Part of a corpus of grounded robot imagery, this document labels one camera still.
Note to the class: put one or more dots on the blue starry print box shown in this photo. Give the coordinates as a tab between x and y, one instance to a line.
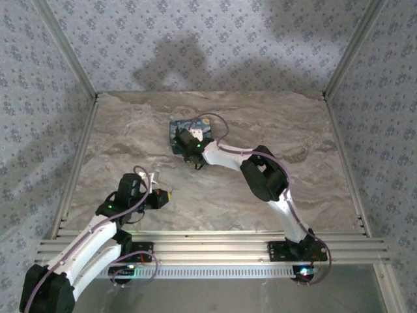
207	124

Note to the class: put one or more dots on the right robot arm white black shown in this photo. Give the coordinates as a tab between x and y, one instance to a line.
224	156

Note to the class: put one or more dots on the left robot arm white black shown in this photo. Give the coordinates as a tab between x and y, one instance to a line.
91	238

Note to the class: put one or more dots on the left controller board green light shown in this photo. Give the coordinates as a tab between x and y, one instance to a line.
122	270

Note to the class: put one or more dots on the controller board green light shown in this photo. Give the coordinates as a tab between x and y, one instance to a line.
122	270
304	272

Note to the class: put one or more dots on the right controller board green light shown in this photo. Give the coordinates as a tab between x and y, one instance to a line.
304	272

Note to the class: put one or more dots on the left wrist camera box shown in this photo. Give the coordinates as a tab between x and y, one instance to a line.
155	177

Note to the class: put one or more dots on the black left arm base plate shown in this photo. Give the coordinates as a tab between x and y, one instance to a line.
143	252

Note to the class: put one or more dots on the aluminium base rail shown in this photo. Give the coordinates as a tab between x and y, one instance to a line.
211	247

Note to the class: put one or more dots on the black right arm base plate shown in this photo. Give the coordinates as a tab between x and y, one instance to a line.
280	252

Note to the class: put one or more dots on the aluminium frame post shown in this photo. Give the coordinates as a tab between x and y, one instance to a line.
355	49
66	49

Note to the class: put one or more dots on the aluminium frame leg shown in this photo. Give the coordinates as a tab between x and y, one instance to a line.
389	290

